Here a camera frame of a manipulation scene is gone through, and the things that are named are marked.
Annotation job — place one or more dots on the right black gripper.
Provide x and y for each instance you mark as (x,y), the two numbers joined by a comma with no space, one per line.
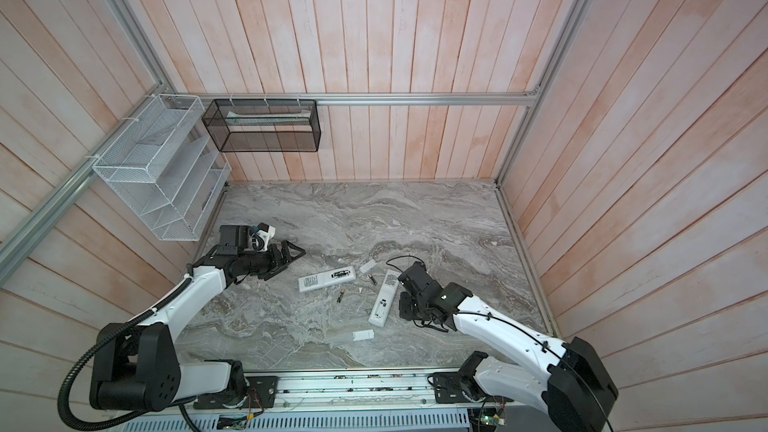
(403,305)

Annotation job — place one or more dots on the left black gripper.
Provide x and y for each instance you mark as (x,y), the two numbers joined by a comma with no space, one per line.
(278,264)

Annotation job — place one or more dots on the white remote control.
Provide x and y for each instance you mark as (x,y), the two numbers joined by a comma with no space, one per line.
(326,279)
(384,300)

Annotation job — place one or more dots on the white battery cover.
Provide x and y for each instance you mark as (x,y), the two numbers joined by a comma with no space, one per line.
(367,267)
(363,335)

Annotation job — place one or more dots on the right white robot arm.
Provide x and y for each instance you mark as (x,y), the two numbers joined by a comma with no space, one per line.
(566,380)

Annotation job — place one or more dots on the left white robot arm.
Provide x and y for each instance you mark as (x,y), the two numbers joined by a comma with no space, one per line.
(136,367)

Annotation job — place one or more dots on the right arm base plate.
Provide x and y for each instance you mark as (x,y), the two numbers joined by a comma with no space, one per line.
(454,388)

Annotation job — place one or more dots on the aluminium mounting rail front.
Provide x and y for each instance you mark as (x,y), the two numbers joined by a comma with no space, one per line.
(347,388)

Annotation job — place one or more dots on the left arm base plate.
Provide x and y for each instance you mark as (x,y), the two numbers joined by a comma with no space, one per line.
(252,392)

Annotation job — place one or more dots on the black wire mesh basket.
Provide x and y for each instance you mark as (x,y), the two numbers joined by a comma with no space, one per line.
(263,125)

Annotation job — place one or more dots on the white wire mesh shelf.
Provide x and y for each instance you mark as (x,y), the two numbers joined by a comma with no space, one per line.
(168,178)

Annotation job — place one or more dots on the aluminium frame bar back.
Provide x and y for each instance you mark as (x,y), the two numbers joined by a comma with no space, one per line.
(376,99)

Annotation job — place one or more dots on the aluminium frame bar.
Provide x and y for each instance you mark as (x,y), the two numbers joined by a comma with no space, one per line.
(376,99)
(36,226)

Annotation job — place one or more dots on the aluminium frame bar left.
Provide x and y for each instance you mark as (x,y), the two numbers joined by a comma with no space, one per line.
(36,226)

